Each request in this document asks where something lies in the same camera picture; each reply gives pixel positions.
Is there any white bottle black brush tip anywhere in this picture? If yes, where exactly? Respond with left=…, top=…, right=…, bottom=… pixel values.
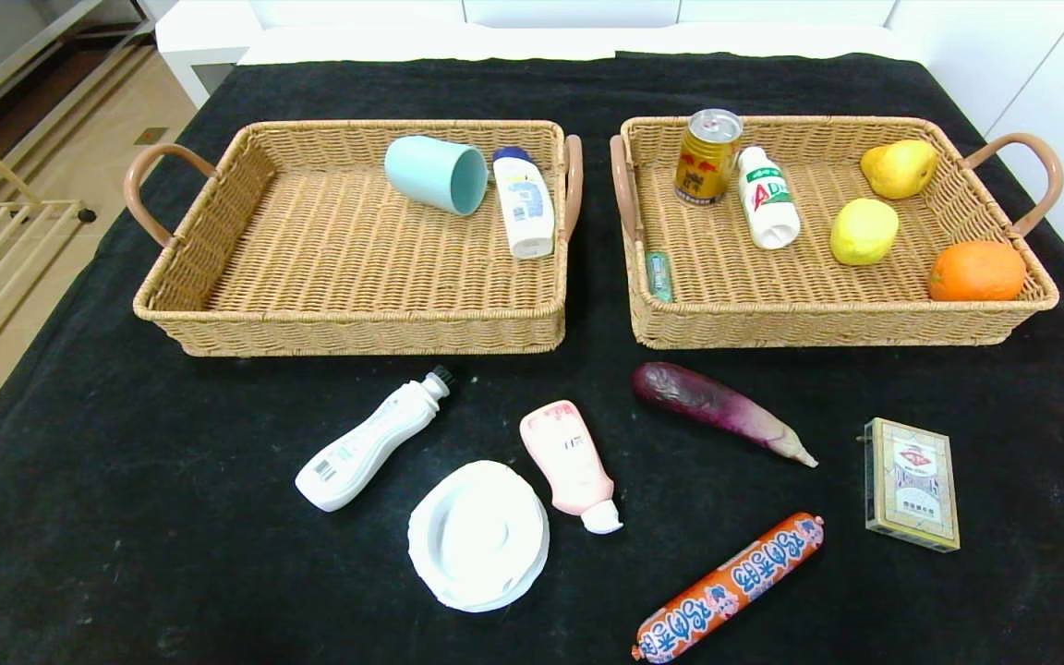
left=295, top=365, right=455, bottom=513

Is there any cream wooden rack on wheels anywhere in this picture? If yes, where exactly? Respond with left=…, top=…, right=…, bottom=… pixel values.
left=0, top=106, right=97, bottom=389

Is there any wicker basket holding teal cup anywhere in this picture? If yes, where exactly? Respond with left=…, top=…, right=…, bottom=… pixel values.
left=123, top=118, right=584, bottom=357

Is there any grey metal shelf unit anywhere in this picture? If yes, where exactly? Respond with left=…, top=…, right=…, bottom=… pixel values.
left=0, top=0, right=156, bottom=223

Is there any pink tube white cap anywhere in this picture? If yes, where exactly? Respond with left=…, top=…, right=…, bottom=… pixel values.
left=519, top=400, right=624, bottom=536

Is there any playing card box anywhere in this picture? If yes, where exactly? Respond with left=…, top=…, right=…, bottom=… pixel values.
left=864, top=417, right=961, bottom=553

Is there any wicker basket holding fruit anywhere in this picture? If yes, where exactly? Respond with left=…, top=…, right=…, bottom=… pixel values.
left=610, top=115, right=1064, bottom=350

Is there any small green gum pack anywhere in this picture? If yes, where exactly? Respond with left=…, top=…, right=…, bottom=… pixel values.
left=646, top=249, right=674, bottom=304

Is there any teal plastic cup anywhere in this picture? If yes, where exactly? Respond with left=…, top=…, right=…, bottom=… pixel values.
left=384, top=136, right=489, bottom=217

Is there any white round plastic plate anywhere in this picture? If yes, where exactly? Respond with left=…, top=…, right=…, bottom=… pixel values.
left=407, top=460, right=550, bottom=614

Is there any yellow lemon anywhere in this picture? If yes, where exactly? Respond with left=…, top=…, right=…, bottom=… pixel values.
left=829, top=198, right=901, bottom=267

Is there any white low bench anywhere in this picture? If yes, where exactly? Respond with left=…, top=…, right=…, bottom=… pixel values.
left=153, top=0, right=921, bottom=107

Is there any orange sausage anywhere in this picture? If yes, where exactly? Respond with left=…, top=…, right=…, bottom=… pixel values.
left=632, top=513, right=825, bottom=664

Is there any white milk bottle green label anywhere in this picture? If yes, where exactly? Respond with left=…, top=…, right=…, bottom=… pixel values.
left=737, top=146, right=802, bottom=250

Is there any orange fruit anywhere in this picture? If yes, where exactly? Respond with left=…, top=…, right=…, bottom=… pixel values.
left=928, top=240, right=1028, bottom=302

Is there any purple eggplant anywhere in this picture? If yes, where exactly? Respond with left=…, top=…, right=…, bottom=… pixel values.
left=632, top=361, right=818, bottom=469

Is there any white lotion bottle blue cap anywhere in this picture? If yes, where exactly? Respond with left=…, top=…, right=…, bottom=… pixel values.
left=492, top=147, right=556, bottom=260

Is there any yellow pear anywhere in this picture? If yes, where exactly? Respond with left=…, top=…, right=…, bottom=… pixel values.
left=860, top=139, right=939, bottom=200

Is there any gold drink can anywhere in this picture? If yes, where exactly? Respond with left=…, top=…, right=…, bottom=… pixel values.
left=674, top=109, right=744, bottom=206

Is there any black tablecloth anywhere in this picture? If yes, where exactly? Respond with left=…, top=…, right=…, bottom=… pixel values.
left=0, top=51, right=1064, bottom=665

